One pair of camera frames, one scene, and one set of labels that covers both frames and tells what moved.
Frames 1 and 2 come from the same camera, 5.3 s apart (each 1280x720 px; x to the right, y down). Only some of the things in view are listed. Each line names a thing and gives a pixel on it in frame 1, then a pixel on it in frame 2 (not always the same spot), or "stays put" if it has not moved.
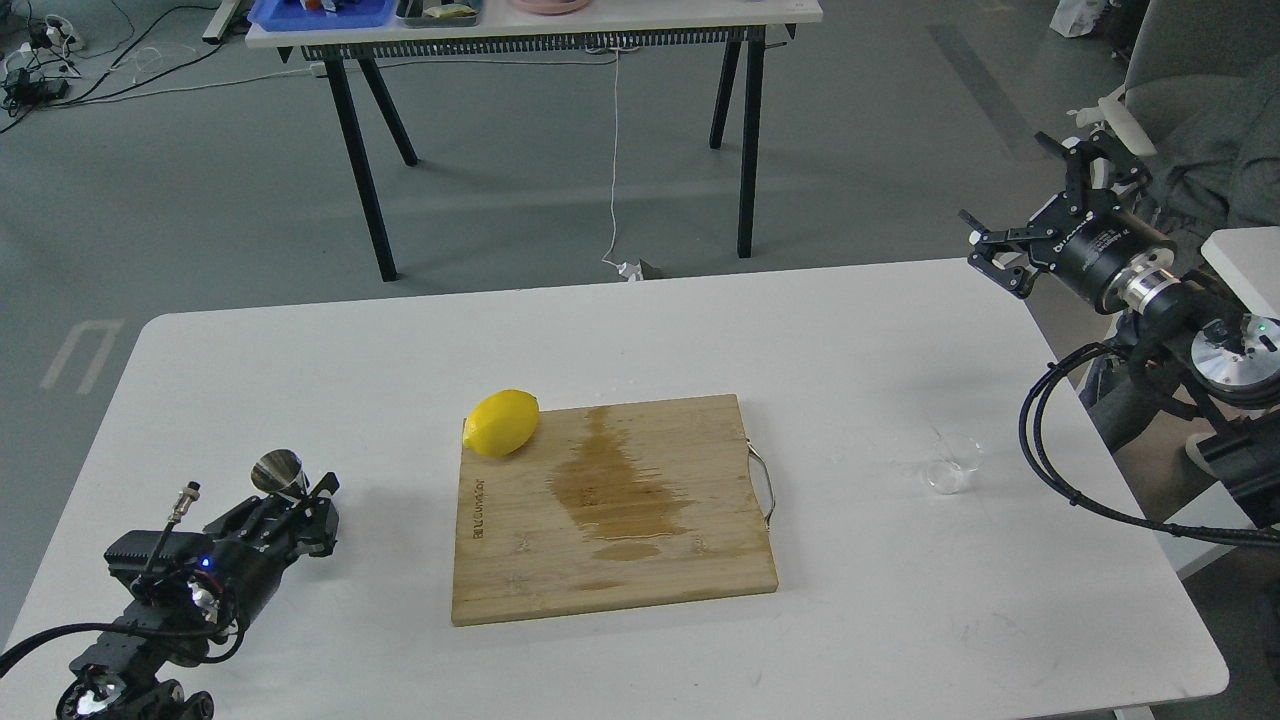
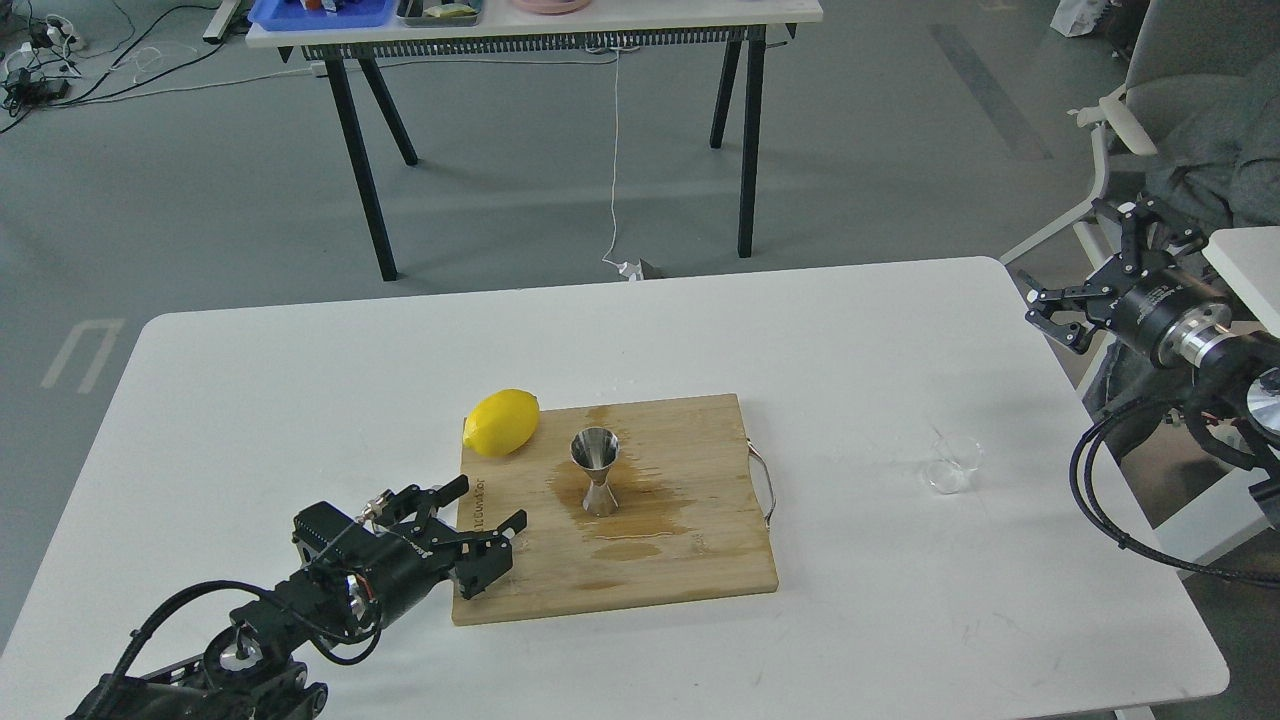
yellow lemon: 501,424 stays put
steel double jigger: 280,471 to 596,448
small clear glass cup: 958,454 stays put
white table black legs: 605,28 stays put
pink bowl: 551,7 stays put
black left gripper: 248,549 to 396,569
